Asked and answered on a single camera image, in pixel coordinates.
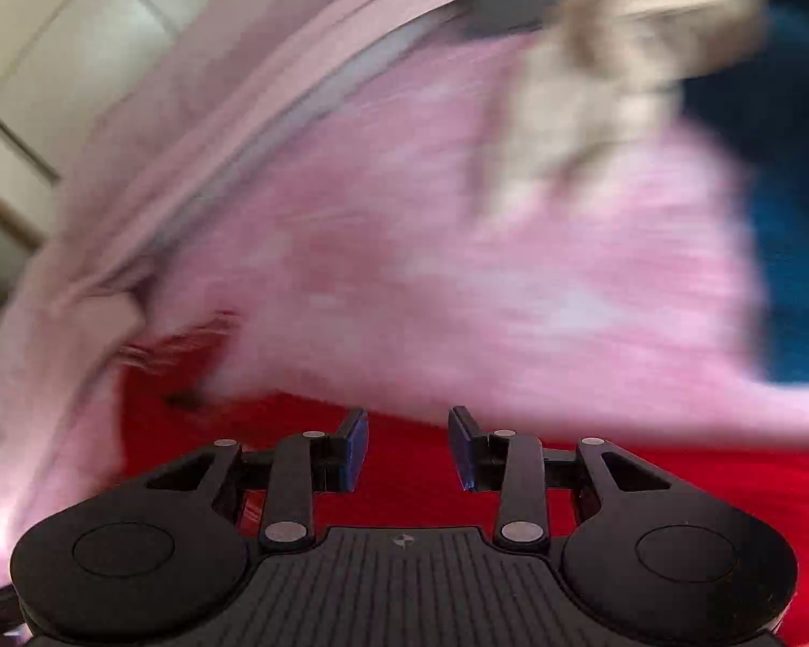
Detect blue garment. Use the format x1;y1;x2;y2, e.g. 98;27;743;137
674;0;809;385

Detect beige garment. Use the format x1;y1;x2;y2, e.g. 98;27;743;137
485;0;783;217

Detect pale pink pillow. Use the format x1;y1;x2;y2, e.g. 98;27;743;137
0;243;149;540
60;0;479;298

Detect wooden door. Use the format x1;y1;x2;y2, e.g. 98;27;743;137
0;175;48;352

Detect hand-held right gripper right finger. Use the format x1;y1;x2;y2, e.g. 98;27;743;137
448;406;671;550

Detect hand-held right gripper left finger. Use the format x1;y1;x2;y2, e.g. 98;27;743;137
145;408;369;552

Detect red garment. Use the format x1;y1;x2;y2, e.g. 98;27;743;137
111;313;809;647

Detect white wardrobe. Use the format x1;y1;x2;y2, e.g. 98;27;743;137
0;0;291;180

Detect pink fuzzy blanket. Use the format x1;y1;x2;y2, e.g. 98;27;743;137
13;33;809;533

